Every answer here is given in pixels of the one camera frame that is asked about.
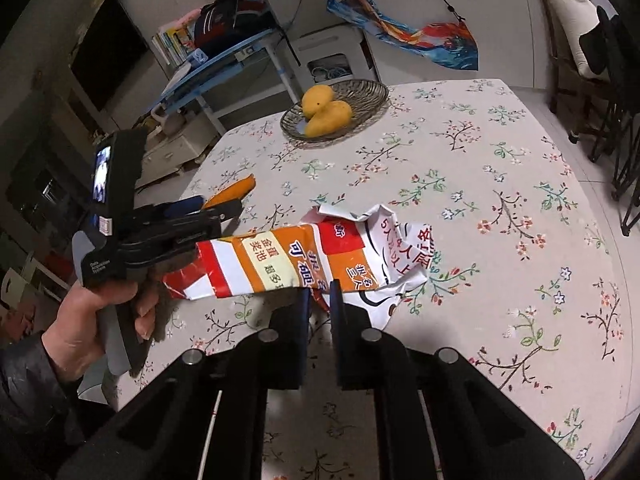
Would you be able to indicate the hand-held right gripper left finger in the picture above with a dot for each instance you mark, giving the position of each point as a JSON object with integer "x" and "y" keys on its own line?
{"x": 303, "y": 322}

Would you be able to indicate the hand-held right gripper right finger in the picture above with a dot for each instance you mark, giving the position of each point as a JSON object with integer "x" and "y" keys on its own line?
{"x": 336, "y": 322}

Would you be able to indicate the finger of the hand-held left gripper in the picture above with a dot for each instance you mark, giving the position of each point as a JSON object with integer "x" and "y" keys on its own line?
{"x": 182, "y": 205}
{"x": 225, "y": 212}

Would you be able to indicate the red orange snack wrapper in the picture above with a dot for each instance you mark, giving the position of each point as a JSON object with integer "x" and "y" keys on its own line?
{"x": 280, "y": 260}

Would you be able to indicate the person's left forearm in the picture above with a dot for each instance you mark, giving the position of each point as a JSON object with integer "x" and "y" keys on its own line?
{"x": 30, "y": 400}

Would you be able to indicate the person's left hand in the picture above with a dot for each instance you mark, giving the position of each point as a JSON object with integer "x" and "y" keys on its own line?
{"x": 80, "y": 325}

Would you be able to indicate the white television cabinet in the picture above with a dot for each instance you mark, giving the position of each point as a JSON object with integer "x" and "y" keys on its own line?
{"x": 175, "y": 150}

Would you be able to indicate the beige kettlebell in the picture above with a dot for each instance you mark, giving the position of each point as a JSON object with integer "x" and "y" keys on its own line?
{"x": 167, "y": 121}

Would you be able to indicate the yellow mango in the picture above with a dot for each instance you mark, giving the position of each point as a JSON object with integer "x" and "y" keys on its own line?
{"x": 317, "y": 100}
{"x": 327, "y": 119}

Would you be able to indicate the blue desk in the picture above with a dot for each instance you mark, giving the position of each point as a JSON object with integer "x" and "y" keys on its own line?
{"x": 220, "y": 67}

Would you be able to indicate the small blue box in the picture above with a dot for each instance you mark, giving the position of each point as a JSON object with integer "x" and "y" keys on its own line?
{"x": 198, "y": 56}

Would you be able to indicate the row of books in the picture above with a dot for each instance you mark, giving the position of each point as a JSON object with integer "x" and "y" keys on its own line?
{"x": 172, "y": 45}

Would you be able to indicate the black television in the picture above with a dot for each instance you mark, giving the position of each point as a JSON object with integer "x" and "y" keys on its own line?
{"x": 107, "y": 55}

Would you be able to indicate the woven fruit plate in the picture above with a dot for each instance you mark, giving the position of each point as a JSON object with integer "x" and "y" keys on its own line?
{"x": 367, "y": 95}

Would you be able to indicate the pink plush toy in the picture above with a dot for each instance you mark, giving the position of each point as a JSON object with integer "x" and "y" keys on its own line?
{"x": 185, "y": 19}

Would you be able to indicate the dark striped backpack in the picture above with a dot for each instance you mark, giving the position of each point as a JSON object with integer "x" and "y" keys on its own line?
{"x": 230, "y": 15}

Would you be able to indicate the floral tablecloth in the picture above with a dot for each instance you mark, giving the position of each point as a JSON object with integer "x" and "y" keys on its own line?
{"x": 475, "y": 170}

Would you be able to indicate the colourful sling bag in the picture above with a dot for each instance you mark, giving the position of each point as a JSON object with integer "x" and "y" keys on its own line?
{"x": 425, "y": 40}

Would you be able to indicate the wooden chair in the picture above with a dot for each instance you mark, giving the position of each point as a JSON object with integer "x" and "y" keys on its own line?
{"x": 555, "y": 70}

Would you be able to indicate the folded black chairs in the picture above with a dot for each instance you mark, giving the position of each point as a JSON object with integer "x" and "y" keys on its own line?
{"x": 620, "y": 100}

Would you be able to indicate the white pillow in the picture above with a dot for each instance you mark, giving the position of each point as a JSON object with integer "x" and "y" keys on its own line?
{"x": 570, "y": 15}

